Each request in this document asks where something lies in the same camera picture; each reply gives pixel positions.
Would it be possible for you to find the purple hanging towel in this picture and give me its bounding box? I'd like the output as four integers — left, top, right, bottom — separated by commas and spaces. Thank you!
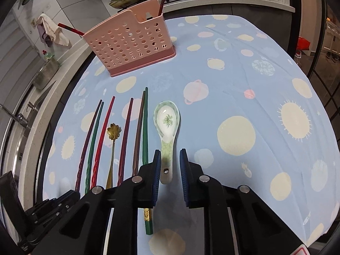
37, 23, 54, 47

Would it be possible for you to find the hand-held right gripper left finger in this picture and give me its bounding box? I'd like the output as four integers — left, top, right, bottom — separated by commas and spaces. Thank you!
29, 149, 162, 255

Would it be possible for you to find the blue planet-print tablecloth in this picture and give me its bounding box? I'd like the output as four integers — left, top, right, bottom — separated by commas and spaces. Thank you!
42, 14, 340, 255

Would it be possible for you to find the white hanging towel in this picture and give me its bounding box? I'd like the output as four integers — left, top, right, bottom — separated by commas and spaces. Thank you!
37, 13, 70, 46

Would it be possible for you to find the stainless steel pot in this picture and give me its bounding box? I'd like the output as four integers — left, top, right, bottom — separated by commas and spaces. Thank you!
33, 58, 61, 90

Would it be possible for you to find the green chopstick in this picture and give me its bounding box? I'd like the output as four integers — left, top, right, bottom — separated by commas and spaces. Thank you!
142, 87, 154, 235
84, 101, 105, 194

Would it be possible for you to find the stainless steel sink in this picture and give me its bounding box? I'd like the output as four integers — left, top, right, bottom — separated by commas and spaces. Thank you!
0, 126, 40, 200

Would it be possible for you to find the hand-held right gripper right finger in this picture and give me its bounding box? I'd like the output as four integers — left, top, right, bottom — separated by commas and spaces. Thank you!
179, 149, 310, 255

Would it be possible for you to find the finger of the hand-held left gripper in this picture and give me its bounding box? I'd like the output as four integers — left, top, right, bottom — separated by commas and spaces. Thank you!
25, 190, 81, 235

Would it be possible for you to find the chrome faucet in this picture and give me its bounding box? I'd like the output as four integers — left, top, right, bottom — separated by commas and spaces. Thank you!
0, 102, 36, 129

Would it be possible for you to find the green floral ceramic spoon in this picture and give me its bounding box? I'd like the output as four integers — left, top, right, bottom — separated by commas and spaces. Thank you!
153, 100, 181, 184

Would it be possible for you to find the gold flower spoon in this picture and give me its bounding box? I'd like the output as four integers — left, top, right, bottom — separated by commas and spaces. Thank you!
106, 123, 122, 190

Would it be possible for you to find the brown chopstick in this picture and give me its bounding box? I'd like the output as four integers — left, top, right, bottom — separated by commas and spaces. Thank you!
132, 91, 146, 177

